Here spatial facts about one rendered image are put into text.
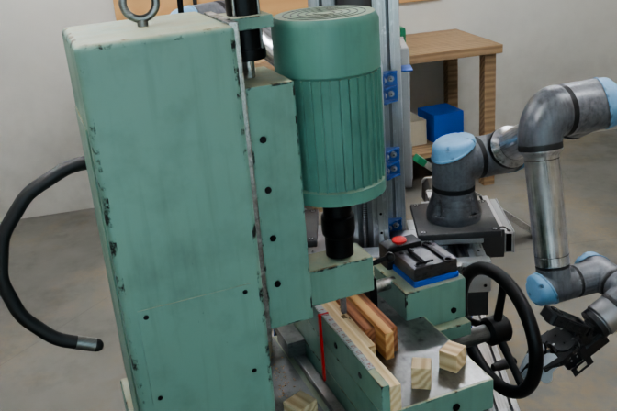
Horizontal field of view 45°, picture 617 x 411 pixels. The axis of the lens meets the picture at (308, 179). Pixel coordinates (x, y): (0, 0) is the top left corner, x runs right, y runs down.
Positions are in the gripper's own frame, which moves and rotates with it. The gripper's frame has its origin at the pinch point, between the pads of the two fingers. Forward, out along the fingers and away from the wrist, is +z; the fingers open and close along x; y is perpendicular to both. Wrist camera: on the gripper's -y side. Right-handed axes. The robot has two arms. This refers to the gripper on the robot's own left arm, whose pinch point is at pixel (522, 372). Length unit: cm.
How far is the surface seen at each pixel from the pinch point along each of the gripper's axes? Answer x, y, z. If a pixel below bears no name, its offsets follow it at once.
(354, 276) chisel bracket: -3, -49, 17
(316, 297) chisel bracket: -4, -51, 25
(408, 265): 3.3, -38.8, 7.4
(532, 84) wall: 305, 135, -168
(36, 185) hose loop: 11, -93, 51
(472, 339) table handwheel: -0.8, -17.1, 5.4
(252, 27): -3, -97, 8
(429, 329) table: -5.4, -30.5, 11.9
